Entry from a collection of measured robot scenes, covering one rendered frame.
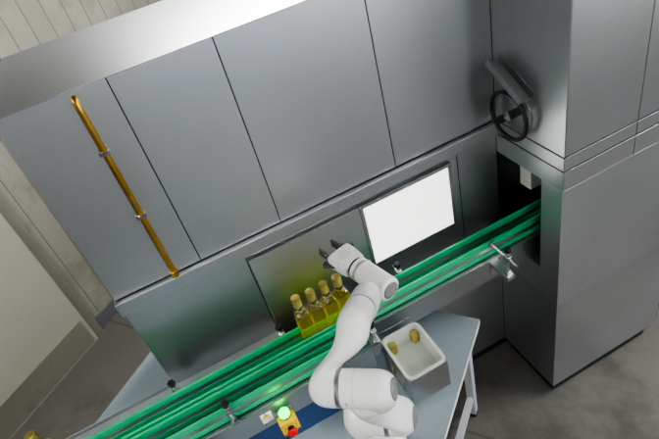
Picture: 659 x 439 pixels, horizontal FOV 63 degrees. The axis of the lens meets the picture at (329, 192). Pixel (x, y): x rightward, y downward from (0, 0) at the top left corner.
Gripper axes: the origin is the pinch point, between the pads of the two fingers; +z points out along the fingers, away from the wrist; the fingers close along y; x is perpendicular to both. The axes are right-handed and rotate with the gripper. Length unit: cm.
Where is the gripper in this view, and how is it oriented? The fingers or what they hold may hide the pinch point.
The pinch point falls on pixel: (329, 248)
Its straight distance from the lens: 194.5
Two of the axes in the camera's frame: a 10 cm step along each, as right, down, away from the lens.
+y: -7.4, 5.3, -4.1
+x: 2.2, 7.7, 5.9
